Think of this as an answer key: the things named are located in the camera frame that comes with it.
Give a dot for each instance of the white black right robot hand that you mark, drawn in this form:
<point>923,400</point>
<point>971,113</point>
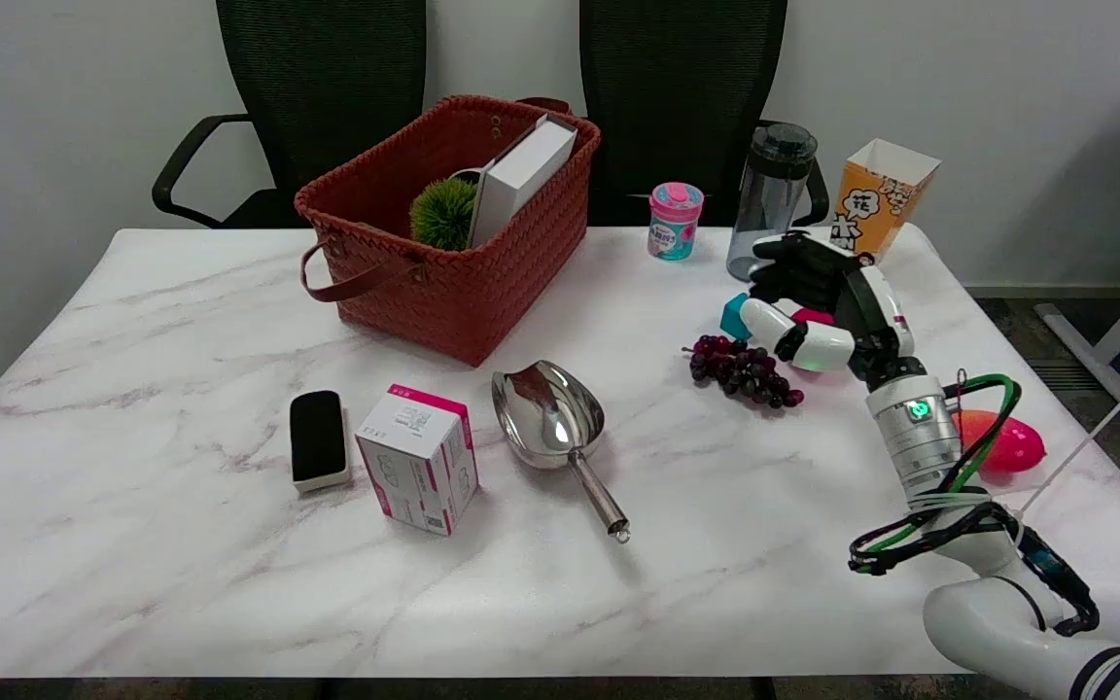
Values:
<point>871,301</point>

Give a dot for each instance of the black water bottle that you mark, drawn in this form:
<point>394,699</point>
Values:
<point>764,194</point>

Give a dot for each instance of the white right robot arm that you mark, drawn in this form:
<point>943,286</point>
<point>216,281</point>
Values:
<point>997,632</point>

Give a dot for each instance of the magenta round toy fruit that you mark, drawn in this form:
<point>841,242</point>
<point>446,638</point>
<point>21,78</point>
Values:
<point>815,316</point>

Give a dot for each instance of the orange paper popcorn box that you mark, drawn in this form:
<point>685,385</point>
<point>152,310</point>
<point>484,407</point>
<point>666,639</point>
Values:
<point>886,190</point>

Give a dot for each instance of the teal cube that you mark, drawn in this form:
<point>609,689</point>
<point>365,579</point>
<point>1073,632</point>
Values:
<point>733,316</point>

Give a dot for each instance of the purple toy grape bunch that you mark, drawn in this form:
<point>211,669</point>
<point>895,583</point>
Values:
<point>745,369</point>

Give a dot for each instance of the pink orange toy mango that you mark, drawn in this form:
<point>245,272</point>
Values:
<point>1012,445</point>

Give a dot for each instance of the pink lidded small jar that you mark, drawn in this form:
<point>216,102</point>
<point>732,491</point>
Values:
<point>674,224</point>

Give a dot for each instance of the white desk leg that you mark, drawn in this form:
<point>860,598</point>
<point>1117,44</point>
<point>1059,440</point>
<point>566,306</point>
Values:
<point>1100,365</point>

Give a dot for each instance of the white zip tie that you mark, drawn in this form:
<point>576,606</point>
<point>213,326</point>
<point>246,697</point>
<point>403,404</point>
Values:
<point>1085,442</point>

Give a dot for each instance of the black office chair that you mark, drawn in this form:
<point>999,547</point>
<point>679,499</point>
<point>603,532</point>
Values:
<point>677,87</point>
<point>327,87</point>

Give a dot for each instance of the silver metal scoop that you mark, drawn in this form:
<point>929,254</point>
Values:
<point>545,413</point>

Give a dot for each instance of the white rectangular box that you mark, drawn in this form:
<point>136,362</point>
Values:
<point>521,175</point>

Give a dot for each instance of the red woven basket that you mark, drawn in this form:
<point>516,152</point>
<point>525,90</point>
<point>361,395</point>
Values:
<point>463,292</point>

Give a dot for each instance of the green fuzzy ball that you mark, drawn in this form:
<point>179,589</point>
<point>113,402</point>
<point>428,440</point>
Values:
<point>441,214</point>

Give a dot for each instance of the pink white carton box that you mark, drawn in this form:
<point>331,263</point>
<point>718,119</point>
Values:
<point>414,467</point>

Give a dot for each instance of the black whiteboard eraser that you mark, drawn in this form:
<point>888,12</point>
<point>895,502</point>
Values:
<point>317,437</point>

